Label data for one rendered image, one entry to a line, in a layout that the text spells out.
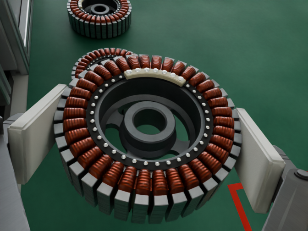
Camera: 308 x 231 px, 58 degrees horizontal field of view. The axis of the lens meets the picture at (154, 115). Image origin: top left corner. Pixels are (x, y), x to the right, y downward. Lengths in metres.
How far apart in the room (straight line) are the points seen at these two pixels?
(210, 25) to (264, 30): 0.11
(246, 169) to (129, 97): 0.09
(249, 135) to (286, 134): 0.28
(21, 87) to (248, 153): 0.36
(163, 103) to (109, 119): 0.04
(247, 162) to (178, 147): 0.04
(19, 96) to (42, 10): 0.21
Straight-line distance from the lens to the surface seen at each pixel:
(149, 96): 0.20
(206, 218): 0.34
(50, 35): 0.53
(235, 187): 0.37
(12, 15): 0.43
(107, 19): 0.49
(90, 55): 0.43
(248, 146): 0.16
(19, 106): 0.43
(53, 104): 0.17
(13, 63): 0.44
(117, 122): 0.19
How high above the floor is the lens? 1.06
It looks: 52 degrees down
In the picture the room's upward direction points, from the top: 10 degrees clockwise
